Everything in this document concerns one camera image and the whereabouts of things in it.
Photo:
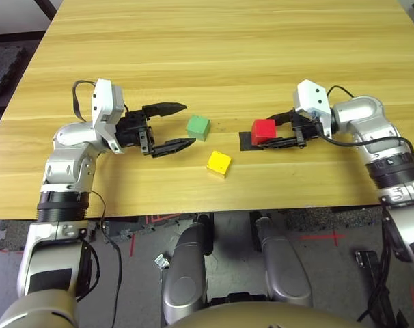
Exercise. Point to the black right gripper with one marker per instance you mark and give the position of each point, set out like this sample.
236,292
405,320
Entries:
304,128

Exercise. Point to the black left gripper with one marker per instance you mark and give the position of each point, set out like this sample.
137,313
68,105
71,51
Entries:
132,130

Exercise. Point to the red wooden block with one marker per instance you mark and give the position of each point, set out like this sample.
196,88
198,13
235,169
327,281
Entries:
263,131

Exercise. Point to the green wooden block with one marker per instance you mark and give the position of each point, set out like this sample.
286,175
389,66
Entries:
197,125

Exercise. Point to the yellow wooden block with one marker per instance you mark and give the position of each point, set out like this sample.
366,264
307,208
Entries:
219,162

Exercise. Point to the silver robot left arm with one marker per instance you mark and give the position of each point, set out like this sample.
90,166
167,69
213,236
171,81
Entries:
70,150

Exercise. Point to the black square marker patch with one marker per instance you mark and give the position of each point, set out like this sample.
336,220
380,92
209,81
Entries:
244,141

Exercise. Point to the dark speckled foam mat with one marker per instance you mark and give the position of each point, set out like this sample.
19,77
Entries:
125,232
3,68
330,218

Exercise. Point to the grey robot right leg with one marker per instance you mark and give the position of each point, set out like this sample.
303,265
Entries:
285,273

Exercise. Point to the grey robot leg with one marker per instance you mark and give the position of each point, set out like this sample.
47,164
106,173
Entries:
184,280
285,273

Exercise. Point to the black metal bar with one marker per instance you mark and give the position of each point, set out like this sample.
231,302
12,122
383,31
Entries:
365,258

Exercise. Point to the grey robot left leg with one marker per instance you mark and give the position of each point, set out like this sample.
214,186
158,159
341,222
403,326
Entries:
184,280

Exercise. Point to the beige robot torso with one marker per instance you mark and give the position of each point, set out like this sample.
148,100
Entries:
261,317

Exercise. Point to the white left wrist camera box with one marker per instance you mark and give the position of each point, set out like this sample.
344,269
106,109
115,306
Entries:
102,102

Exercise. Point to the small silver bracket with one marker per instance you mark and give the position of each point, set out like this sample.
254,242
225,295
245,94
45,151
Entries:
162,261

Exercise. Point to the wooden table with black frame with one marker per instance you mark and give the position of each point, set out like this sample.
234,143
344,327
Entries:
51,8

